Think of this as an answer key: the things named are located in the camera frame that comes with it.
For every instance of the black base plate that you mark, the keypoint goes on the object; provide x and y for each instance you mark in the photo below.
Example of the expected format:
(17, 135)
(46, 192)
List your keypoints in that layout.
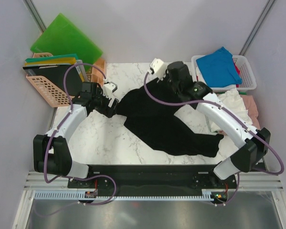
(154, 180)

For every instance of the white crumpled t shirt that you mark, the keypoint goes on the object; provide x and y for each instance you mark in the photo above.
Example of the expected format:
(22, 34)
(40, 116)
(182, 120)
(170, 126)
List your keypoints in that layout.
(233, 100)

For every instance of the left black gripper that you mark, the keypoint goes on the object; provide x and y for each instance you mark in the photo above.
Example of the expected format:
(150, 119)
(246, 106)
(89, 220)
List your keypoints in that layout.
(107, 110)

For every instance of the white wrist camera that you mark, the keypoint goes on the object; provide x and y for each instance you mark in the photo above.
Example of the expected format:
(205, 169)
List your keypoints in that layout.
(158, 68)
(108, 89)

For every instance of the orange file basket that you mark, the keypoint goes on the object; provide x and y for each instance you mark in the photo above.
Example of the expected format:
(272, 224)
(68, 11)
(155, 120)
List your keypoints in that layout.
(53, 95)

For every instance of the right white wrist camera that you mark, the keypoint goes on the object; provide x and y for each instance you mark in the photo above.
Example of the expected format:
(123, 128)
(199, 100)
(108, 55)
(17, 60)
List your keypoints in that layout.
(158, 68)

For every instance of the red garment in basket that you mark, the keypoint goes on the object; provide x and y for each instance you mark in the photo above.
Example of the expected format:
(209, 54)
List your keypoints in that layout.
(237, 69)

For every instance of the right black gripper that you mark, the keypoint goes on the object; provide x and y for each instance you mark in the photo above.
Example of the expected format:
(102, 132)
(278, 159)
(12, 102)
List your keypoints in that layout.
(163, 82)

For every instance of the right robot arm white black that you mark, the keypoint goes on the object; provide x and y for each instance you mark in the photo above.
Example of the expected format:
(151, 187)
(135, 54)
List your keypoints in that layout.
(252, 144)

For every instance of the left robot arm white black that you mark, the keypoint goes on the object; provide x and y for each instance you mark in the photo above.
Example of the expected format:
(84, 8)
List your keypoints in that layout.
(51, 153)

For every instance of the black folder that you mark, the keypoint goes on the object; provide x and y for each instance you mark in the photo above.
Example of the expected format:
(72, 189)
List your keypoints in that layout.
(55, 74)

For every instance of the white laundry basket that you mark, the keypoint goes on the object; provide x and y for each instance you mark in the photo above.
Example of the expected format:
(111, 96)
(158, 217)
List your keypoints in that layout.
(246, 74)

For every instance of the yellow folder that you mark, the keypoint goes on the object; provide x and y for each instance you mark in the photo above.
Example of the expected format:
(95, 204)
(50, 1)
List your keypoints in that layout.
(55, 61)

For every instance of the white slotted cable duct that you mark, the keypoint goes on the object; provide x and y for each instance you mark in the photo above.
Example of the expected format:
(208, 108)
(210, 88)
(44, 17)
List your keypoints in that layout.
(78, 194)

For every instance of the blue folded t shirt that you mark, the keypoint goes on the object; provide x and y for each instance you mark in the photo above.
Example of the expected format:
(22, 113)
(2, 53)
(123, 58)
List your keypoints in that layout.
(218, 69)

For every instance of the green plastic board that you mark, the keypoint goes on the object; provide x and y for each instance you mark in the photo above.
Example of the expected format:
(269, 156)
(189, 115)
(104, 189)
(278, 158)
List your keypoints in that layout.
(62, 37)

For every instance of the teal folder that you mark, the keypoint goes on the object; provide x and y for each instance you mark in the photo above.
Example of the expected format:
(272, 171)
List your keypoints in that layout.
(47, 56)

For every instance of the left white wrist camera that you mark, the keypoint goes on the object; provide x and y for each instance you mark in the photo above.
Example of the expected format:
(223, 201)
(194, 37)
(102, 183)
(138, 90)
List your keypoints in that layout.
(108, 89)

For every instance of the black t shirt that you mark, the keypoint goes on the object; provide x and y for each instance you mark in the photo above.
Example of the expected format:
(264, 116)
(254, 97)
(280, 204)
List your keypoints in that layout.
(157, 126)

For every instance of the orange compartment organizer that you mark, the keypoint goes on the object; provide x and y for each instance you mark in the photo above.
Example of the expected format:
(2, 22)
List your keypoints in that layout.
(93, 75)

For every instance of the pink t shirt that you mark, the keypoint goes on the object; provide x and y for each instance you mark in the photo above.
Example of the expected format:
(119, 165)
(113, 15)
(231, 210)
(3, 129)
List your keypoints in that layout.
(252, 109)

